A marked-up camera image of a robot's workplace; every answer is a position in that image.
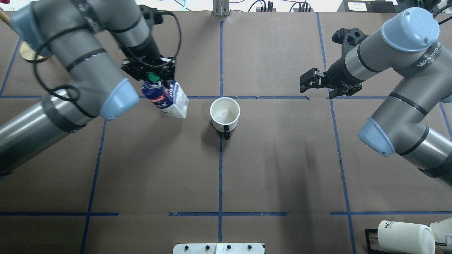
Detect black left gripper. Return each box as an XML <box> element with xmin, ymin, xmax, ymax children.
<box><xmin>121</xmin><ymin>57</ymin><xmax>176</xmax><ymax>80</ymax></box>

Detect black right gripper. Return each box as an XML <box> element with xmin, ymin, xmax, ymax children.
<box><xmin>300</xmin><ymin>58</ymin><xmax>363</xmax><ymax>99</ymax></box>

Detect blue white milk carton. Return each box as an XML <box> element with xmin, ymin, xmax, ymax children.
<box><xmin>141</xmin><ymin>72</ymin><xmax>189</xmax><ymax>119</ymax></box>

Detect white smiley mug black handle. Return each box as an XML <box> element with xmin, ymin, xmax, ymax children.
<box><xmin>209</xmin><ymin>97</ymin><xmax>241</xmax><ymax>140</ymax></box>

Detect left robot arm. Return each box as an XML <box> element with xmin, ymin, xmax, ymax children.
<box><xmin>1</xmin><ymin>0</ymin><xmax>176</xmax><ymax>179</ymax></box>

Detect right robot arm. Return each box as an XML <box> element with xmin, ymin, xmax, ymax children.
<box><xmin>300</xmin><ymin>7</ymin><xmax>452</xmax><ymax>188</ymax></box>

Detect wooden mug tree stand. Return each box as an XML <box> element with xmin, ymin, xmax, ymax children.
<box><xmin>0</xmin><ymin>9</ymin><xmax>52</xmax><ymax>63</ymax></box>

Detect white ribbed mug on rack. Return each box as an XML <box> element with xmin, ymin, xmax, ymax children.
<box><xmin>377</xmin><ymin>220</ymin><xmax>436</xmax><ymax>254</ymax></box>

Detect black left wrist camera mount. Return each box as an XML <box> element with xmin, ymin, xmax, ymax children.
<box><xmin>139</xmin><ymin>5</ymin><xmax>163</xmax><ymax>27</ymax></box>

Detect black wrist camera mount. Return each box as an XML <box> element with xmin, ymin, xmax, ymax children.
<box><xmin>139</xmin><ymin>5</ymin><xmax>163</xmax><ymax>27</ymax></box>
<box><xmin>331</xmin><ymin>28</ymin><xmax>368</xmax><ymax>46</ymax></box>

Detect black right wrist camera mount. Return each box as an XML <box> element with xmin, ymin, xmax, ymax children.
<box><xmin>331</xmin><ymin>28</ymin><xmax>368</xmax><ymax>46</ymax></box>

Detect aluminium frame post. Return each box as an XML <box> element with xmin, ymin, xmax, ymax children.
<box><xmin>212</xmin><ymin>0</ymin><xmax>230</xmax><ymax>17</ymax></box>

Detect white camera pole base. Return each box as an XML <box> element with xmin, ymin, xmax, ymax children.
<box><xmin>172</xmin><ymin>242</ymin><xmax>266</xmax><ymax>254</ymax></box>

